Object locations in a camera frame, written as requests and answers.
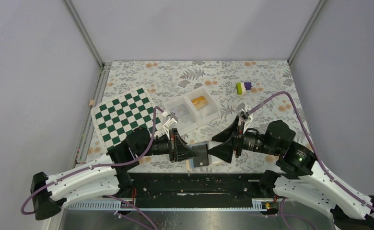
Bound green and white chessboard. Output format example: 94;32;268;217
91;86;155;150

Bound orange gold card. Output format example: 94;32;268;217
191;96;208;110

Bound white two-compartment plastic bin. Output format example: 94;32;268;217
164;86;221;135

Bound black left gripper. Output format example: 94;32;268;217
137;129;199;163

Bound green white purple toy block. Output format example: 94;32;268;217
236;82;252;95

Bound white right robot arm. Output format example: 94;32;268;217
210;117;374;230

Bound beige leather card holder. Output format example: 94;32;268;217
186;141;225;171

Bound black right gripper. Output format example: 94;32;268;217
206;115;281;162

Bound white VIP card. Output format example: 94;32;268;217
170;105;188;119

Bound dark grey credit card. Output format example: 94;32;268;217
191;144;209;168

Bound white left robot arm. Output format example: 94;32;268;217
30;127;199;220

